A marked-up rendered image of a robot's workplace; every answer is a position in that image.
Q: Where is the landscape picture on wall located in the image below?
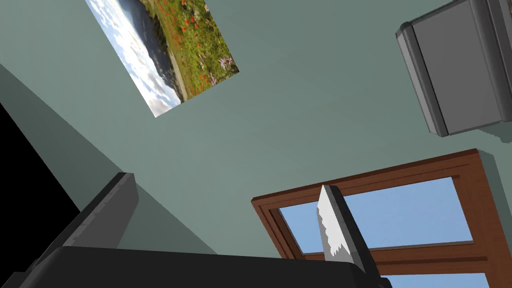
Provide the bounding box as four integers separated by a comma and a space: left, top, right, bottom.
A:
84, 0, 241, 119

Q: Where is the grey metal cabinet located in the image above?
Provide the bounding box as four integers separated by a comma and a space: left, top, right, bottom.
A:
395, 0, 512, 138

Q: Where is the brown wooden window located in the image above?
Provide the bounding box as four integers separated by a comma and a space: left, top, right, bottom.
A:
250, 148, 512, 288

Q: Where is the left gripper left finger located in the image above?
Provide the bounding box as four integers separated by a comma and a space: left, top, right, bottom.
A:
38, 172, 140, 264

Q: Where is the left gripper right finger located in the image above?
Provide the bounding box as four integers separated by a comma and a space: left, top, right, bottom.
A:
316, 184, 382, 277

